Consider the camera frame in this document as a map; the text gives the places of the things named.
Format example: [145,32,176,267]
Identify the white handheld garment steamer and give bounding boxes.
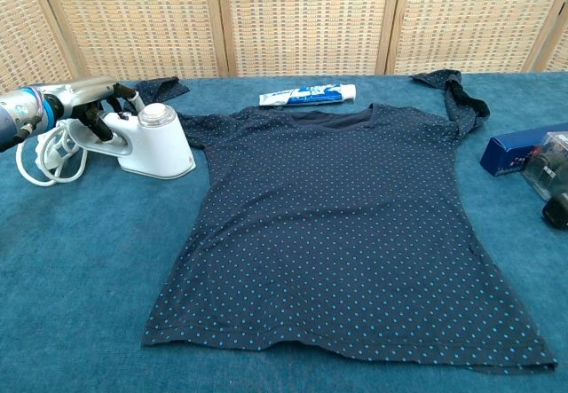
[66,103,197,180]

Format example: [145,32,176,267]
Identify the navy polka dot shirt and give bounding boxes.
[132,68,559,373]

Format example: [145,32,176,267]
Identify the dark blue cardboard box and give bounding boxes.
[479,122,568,177]

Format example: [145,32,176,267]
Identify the blue white toothpaste tube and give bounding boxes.
[258,83,358,108]

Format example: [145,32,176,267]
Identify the woven wooden folding screen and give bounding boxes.
[0,0,568,95]

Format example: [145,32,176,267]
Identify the teal carpet table cover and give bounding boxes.
[0,71,568,393]

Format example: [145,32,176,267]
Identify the small black box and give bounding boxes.
[540,191,568,230]

